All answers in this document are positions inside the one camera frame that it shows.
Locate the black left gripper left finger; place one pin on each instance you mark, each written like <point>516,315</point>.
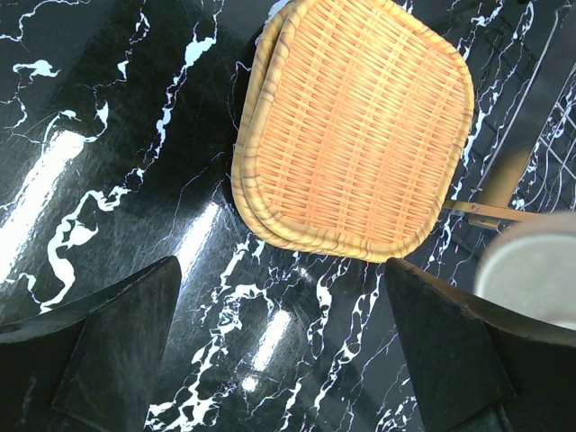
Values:
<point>91,364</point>

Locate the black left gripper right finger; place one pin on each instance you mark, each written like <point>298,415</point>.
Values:
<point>476,366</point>

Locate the blue and cream plate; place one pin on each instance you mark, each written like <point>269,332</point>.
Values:
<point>530,269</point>

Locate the stainless steel dish rack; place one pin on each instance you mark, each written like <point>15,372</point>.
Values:
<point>550,81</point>

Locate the lower woven wicker tray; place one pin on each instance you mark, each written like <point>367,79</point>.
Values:
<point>264,50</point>

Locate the woven wicker tray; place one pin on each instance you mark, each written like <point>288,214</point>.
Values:
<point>357,131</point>
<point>264,50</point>

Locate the black marble pattern mat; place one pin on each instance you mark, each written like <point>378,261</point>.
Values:
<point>118,122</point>

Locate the upper woven wicker tray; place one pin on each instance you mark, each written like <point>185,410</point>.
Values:
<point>357,131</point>

